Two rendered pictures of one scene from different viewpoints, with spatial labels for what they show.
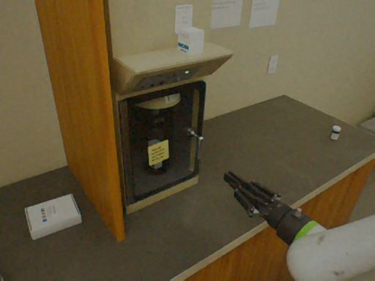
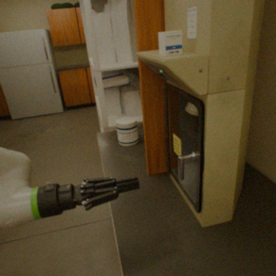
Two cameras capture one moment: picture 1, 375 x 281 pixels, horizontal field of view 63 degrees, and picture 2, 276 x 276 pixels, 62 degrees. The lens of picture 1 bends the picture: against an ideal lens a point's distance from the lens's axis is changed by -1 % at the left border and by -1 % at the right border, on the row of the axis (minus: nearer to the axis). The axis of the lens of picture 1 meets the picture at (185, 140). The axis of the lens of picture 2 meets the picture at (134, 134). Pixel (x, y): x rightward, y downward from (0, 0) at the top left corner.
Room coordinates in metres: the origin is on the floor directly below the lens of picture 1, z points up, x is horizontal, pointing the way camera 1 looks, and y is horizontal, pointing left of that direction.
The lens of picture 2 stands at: (1.06, -0.68, 1.58)
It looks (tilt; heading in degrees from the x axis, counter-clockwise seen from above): 24 degrees down; 117
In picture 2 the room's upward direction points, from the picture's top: 6 degrees counter-clockwise
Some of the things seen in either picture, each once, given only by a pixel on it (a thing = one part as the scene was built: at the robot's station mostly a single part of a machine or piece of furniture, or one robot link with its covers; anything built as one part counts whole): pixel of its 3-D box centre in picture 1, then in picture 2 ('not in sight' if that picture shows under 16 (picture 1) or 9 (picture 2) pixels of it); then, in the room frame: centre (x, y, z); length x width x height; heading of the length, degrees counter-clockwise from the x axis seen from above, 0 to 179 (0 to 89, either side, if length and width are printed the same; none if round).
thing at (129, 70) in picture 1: (176, 71); (165, 70); (0.83, 0.03, 1.46); 0.32 x 0.11 x 0.10; 127
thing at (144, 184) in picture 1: (166, 144); (181, 144); (0.87, 0.06, 1.19); 0.30 x 0.01 x 0.40; 127
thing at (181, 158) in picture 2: (196, 145); (185, 166); (0.91, -0.04, 1.17); 0.05 x 0.03 x 0.10; 37
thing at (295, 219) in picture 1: (294, 226); (51, 199); (0.57, -0.30, 1.15); 0.09 x 0.06 x 0.12; 127
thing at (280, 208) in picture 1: (272, 211); (77, 194); (0.63, -0.25, 1.14); 0.09 x 0.08 x 0.07; 37
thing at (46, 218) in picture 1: (53, 215); not in sight; (0.74, 0.44, 0.96); 0.16 x 0.12 x 0.04; 122
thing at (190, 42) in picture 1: (190, 40); (170, 42); (0.85, 0.00, 1.54); 0.05 x 0.05 x 0.06; 39
